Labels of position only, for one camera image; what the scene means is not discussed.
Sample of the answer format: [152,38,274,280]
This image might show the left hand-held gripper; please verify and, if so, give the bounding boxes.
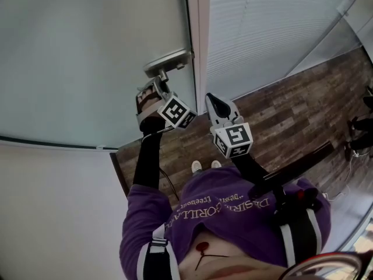
[135,78,198,131]

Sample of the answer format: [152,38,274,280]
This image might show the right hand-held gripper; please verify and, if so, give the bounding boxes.
[205,93,253,159]

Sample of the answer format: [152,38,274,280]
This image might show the silver door lever handle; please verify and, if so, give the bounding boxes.
[136,48,195,89]

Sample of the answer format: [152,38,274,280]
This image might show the frosted glass door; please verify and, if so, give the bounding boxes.
[0,0,199,151]

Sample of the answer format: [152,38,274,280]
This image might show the person's left forearm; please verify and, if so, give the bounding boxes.
[132,117,164,187]

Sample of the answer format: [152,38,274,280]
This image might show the person's right forearm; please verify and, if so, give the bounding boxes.
[231,153,275,193]

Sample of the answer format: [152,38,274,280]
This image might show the person's left hand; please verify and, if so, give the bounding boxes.
[135,86,161,114]

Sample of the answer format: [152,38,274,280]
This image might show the glass partition with blinds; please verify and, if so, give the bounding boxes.
[186,0,373,115]

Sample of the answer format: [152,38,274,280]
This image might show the purple printed shirt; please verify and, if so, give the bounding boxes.
[119,167,332,280]

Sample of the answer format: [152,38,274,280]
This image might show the person's face and neck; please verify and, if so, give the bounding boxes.
[177,229,292,280]

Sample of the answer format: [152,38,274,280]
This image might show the person's eyeglasses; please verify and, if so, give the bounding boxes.
[279,251,373,280]

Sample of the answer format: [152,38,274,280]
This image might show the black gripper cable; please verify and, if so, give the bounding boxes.
[141,127,180,201]

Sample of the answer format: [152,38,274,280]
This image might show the red pendant necklace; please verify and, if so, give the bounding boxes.
[195,241,231,271]

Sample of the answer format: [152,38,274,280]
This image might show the black harness shoulder strap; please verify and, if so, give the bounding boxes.
[275,185,323,270]
[136,225,180,280]

